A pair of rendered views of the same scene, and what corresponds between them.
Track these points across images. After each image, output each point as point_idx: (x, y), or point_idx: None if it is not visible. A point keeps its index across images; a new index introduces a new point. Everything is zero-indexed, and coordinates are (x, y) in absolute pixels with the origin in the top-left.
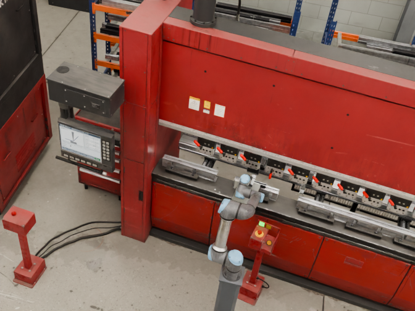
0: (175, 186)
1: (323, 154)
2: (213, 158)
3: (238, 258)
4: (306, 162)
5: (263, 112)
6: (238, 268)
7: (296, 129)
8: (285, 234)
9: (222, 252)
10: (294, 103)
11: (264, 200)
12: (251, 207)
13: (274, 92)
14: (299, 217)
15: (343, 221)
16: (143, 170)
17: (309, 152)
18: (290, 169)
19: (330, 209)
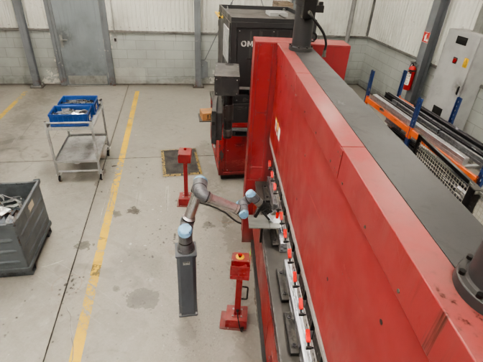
0: None
1: (293, 205)
2: None
3: (182, 230)
4: (289, 211)
5: (286, 140)
6: (180, 240)
7: (290, 165)
8: (264, 286)
9: (183, 220)
10: (293, 132)
11: (272, 242)
12: (205, 192)
13: (290, 118)
14: (271, 273)
15: (291, 311)
16: (246, 170)
17: (290, 199)
18: (282, 213)
19: (291, 287)
